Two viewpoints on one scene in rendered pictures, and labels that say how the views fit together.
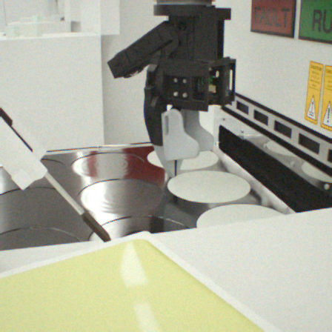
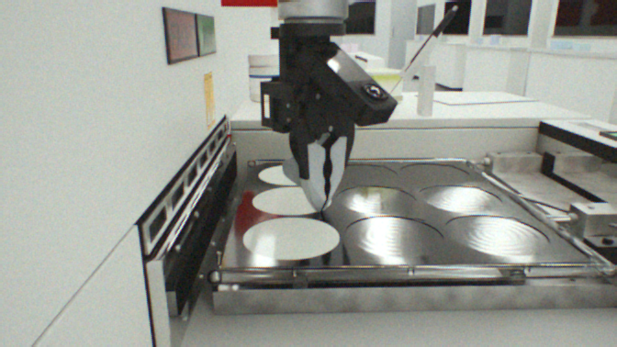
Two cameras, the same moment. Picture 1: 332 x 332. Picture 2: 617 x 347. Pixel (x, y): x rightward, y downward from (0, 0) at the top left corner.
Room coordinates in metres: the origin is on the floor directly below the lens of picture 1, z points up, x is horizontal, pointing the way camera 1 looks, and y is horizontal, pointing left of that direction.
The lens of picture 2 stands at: (1.02, 0.09, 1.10)
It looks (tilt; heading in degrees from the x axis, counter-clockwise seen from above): 18 degrees down; 193
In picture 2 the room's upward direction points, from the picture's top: straight up
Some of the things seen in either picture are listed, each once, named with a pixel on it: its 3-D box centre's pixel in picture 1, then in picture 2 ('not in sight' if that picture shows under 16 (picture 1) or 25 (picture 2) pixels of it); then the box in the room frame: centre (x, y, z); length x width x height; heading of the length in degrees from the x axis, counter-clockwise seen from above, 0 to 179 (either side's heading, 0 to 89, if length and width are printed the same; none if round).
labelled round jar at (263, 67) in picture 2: not in sight; (265, 77); (0.10, -0.22, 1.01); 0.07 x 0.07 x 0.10
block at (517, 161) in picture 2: not in sight; (512, 161); (0.23, 0.26, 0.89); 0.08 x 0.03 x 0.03; 105
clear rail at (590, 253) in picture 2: not in sight; (514, 199); (0.43, 0.23, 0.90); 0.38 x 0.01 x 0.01; 15
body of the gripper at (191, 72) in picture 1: (189, 56); (308, 80); (0.52, -0.03, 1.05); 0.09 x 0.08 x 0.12; 56
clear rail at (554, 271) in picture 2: (98, 150); (413, 273); (0.65, 0.10, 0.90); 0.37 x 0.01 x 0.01; 105
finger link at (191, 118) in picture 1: (192, 140); (300, 173); (0.54, -0.03, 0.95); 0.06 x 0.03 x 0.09; 56
